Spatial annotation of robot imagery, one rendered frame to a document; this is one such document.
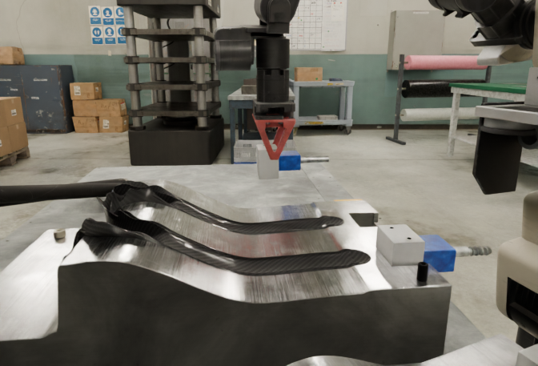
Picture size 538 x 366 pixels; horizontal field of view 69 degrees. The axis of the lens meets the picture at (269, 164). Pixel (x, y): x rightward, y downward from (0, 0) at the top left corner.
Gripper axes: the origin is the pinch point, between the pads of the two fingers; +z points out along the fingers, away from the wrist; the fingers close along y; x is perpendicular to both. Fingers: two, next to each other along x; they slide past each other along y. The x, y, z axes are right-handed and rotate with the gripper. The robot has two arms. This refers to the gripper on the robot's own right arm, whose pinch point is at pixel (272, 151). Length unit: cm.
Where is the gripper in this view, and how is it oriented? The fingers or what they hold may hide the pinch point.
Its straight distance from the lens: 71.2
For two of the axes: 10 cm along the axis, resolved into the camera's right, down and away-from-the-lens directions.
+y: 1.0, 2.5, -9.6
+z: 0.0, 9.7, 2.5
